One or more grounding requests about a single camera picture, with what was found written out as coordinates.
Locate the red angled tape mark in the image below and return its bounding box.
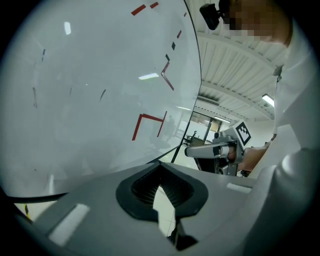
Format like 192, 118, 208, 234
161, 61, 175, 91

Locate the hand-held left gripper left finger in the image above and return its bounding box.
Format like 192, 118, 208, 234
18, 161, 176, 256

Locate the ceiling light panel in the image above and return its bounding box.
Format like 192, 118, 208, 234
261, 93, 275, 108

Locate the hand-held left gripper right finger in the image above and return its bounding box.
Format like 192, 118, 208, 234
159, 161, 256, 256

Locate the person's head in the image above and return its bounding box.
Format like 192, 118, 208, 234
219, 0, 293, 48

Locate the glass door with dark frame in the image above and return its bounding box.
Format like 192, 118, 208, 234
188, 111, 223, 146

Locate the red bracket tape mark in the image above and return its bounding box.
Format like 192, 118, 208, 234
131, 111, 168, 141

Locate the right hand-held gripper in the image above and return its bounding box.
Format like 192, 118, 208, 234
184, 120, 253, 177

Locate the white whiteboard with black stand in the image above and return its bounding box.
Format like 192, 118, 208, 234
1, 0, 203, 201

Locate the person's white shirt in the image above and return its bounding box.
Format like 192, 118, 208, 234
247, 18, 320, 180

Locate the person's right forearm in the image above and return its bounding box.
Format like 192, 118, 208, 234
237, 139, 276, 173

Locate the black head-mounted camera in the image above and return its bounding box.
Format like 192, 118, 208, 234
199, 3, 222, 31

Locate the yellow black hazard tape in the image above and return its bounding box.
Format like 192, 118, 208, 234
23, 203, 33, 222

